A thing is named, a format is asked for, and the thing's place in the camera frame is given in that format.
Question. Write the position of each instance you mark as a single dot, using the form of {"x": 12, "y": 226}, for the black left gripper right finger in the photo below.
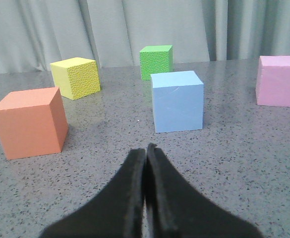
{"x": 177, "y": 210}

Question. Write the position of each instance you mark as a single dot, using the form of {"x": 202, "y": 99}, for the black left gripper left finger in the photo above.
{"x": 115, "y": 212}

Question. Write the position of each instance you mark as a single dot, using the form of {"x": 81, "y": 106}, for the light blue foam cube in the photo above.
{"x": 178, "y": 101}

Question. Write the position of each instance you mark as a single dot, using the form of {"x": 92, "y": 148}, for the orange-red smooth foam cube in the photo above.
{"x": 32, "y": 123}

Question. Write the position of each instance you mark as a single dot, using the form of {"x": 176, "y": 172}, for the yellow foam cube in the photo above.
{"x": 76, "y": 77}

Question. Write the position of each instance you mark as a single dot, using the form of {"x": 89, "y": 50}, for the green foam cube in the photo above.
{"x": 155, "y": 59}

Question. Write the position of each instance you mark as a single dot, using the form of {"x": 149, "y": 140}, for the pink foam cube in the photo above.
{"x": 273, "y": 81}

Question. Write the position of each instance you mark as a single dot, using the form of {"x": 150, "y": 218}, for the grey-green curtain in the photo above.
{"x": 35, "y": 33}

